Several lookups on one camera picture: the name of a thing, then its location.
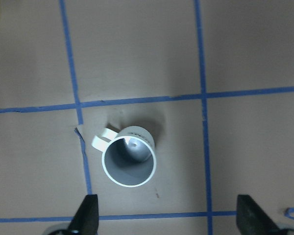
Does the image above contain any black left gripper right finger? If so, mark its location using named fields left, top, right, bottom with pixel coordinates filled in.
left=236, top=194, right=281, bottom=235

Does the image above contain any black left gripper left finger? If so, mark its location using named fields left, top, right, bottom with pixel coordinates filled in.
left=67, top=194, right=99, bottom=235

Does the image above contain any white mug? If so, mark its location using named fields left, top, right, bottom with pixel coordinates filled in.
left=91, top=126, right=157, bottom=188

